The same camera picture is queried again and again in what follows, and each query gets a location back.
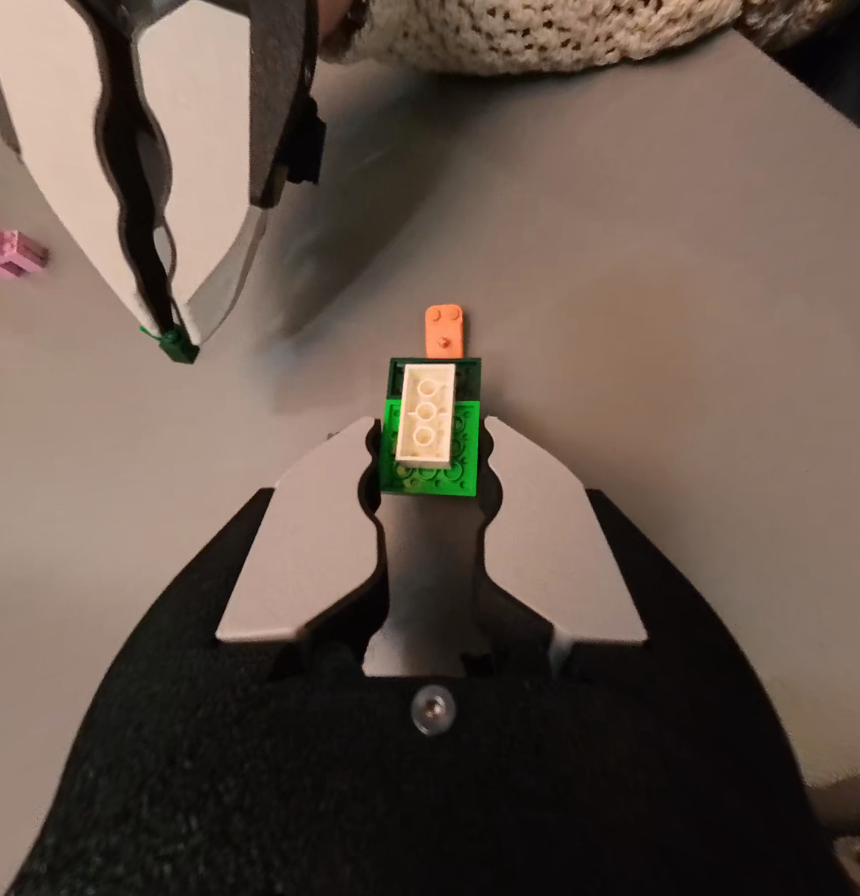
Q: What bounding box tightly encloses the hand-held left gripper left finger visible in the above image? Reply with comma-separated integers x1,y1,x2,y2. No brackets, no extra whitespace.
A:
215,415,389,643

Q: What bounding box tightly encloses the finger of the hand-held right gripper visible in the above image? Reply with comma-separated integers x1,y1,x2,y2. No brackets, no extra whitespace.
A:
0,0,166,333
122,0,271,345

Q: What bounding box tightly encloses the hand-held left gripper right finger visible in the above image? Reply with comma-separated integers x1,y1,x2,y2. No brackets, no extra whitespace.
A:
478,416,648,679

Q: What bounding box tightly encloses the green tiled lego assembly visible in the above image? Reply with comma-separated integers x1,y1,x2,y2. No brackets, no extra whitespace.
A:
379,357,483,498

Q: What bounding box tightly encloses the small dark green lego piece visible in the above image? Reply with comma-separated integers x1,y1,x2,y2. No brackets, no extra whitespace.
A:
139,324,201,366

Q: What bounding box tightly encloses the person's left forearm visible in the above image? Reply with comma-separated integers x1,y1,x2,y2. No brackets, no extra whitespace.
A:
801,766,860,896

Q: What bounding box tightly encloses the pink lego piece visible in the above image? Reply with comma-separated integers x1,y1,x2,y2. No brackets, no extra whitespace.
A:
0,220,50,281

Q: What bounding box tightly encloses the orange lego brick separator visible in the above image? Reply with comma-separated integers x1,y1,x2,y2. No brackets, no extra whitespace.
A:
424,302,467,361

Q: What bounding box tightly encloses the person's right hand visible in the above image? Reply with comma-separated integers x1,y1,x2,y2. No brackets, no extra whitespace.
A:
318,0,357,46

